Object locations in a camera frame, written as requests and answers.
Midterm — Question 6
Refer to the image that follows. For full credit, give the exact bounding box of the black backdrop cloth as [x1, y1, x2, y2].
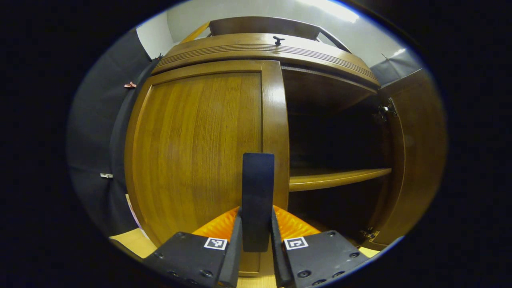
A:
[66, 28, 160, 236]
[370, 48, 424, 86]

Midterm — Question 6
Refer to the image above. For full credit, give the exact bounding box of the metal door hinge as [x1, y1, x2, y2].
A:
[359, 227, 380, 242]
[376, 98, 398, 120]

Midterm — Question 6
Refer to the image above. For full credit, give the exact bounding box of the wooden double-door shoe cabinet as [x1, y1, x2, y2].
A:
[124, 16, 448, 277]

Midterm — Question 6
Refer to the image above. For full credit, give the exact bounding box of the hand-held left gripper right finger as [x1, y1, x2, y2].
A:
[271, 205, 370, 288]

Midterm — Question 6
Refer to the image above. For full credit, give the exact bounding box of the black door handle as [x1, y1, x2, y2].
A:
[241, 152, 275, 253]

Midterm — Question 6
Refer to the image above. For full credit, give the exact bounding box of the wooden inner shelf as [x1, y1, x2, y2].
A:
[289, 168, 392, 192]

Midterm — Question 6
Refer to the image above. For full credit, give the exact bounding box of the wooden ribbed drawer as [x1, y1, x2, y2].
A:
[152, 33, 380, 88]

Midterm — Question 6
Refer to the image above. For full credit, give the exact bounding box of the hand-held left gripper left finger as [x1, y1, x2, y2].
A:
[143, 206, 243, 288]

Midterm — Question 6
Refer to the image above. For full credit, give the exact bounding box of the wooden shoe cabinet door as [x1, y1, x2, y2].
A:
[124, 60, 290, 277]
[362, 68, 448, 252]

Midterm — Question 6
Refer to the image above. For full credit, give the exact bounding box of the pale pink book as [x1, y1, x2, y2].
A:
[125, 194, 142, 230]

